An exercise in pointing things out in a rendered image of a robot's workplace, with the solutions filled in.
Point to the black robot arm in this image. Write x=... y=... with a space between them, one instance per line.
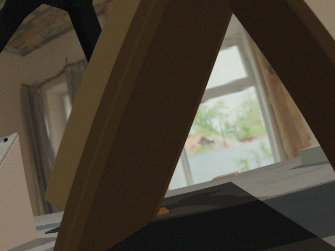
x=81 y=12

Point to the tan letter tile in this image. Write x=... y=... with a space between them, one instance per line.
x=162 y=211

